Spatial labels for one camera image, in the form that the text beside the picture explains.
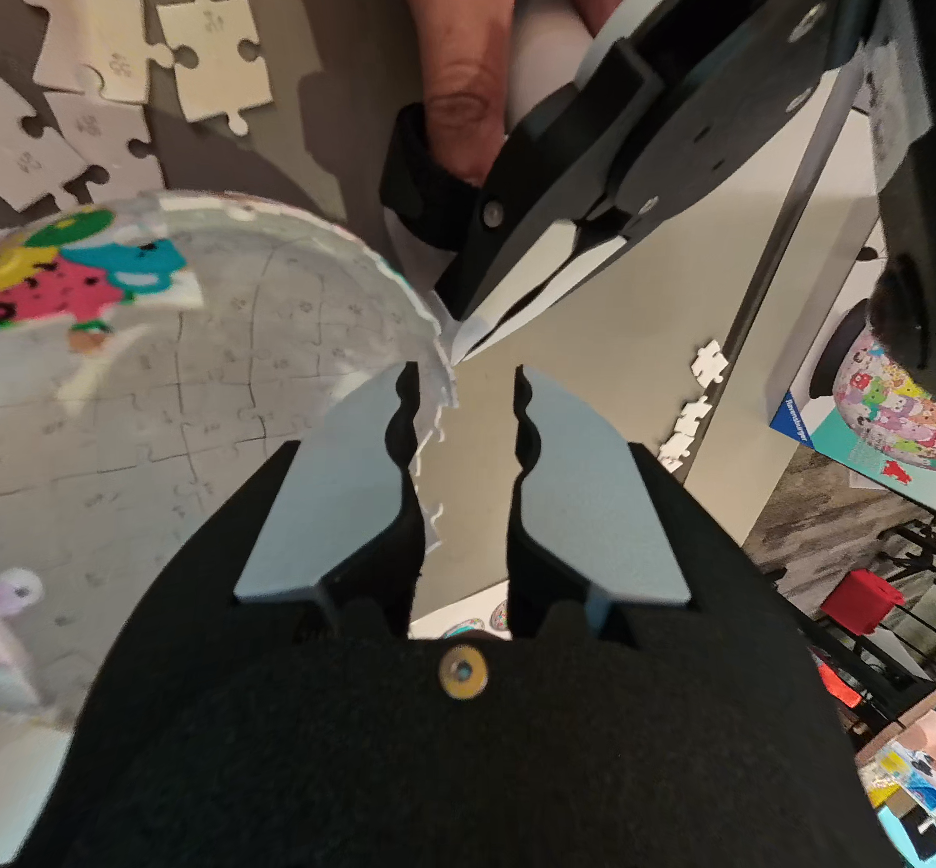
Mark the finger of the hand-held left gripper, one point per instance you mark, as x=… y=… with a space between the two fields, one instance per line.
x=505 y=276
x=549 y=290

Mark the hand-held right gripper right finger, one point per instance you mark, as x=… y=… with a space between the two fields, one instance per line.
x=600 y=517

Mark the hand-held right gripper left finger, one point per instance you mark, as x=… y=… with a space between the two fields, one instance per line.
x=329 y=517

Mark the colourful puzzle ball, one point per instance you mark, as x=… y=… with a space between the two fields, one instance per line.
x=176 y=415

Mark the white puzzle leaflet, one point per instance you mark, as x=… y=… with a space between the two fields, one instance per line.
x=468 y=617

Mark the colourful puzzle box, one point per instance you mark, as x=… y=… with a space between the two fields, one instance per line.
x=878 y=415

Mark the row of white puzzle pieces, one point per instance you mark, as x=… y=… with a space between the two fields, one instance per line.
x=103 y=20

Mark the person's left hand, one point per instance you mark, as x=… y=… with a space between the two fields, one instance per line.
x=461 y=34

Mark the red cloth bag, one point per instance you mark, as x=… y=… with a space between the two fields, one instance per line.
x=863 y=602

